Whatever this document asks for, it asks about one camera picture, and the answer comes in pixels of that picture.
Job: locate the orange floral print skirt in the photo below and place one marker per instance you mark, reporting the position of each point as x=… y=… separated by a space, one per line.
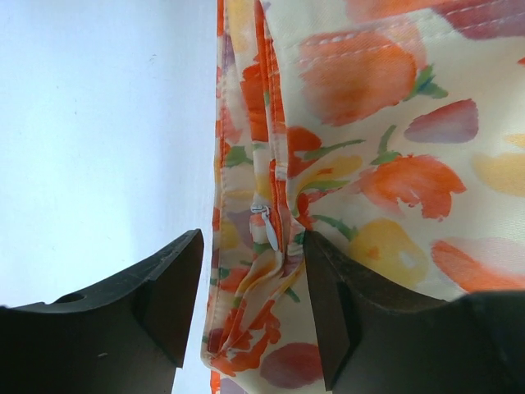
x=395 y=129

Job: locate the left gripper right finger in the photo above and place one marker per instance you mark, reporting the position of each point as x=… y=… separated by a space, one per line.
x=375 y=336

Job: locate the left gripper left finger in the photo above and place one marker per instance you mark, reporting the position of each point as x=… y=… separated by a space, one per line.
x=125 y=334

